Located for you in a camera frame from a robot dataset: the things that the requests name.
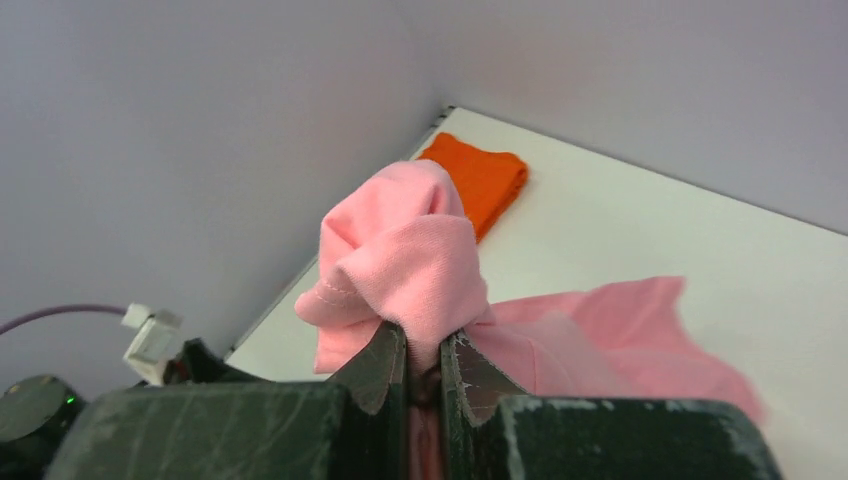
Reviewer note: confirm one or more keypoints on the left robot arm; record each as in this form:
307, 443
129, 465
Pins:
38, 412

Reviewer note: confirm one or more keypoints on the folded orange t shirt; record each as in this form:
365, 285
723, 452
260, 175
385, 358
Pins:
487, 182

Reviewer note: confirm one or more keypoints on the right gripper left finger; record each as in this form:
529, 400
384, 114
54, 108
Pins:
351, 425

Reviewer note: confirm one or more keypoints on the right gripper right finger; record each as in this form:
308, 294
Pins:
494, 429

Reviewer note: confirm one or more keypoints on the pink t shirt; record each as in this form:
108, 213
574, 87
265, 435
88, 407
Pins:
401, 249

